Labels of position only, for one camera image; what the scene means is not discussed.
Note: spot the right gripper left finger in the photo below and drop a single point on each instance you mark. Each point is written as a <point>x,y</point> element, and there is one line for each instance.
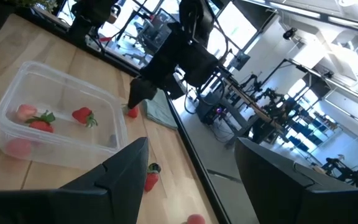
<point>104,199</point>

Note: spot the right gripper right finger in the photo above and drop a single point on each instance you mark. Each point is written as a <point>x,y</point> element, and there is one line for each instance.
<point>291,199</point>

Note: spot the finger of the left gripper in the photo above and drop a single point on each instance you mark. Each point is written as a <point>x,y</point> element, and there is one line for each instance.
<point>141,91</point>
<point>175,88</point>

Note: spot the red plastic strawberry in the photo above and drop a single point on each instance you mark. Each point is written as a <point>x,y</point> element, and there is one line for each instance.
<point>42,126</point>
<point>133,112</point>
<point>82,115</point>
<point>151,182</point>

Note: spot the small black round fruit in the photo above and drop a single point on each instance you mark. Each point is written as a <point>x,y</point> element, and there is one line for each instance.
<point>154,168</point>

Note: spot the pink plastic peach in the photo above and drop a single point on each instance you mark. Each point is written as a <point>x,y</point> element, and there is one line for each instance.
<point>196,219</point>

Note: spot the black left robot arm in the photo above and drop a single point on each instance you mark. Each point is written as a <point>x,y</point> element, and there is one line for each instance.
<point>196,15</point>

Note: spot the clear plastic tupperware container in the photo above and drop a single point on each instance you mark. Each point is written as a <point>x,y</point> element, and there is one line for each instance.
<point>67,152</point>

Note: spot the teal folded cloth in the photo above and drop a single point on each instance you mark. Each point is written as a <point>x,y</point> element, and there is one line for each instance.
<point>158,112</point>

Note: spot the black computer tower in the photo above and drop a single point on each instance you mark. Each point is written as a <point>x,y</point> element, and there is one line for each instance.
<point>208,112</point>

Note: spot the grey workbench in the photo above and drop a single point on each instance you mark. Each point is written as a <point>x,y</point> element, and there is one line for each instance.
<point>253,109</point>

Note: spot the black overhead camera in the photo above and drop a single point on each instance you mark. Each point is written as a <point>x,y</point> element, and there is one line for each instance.
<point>290,33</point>

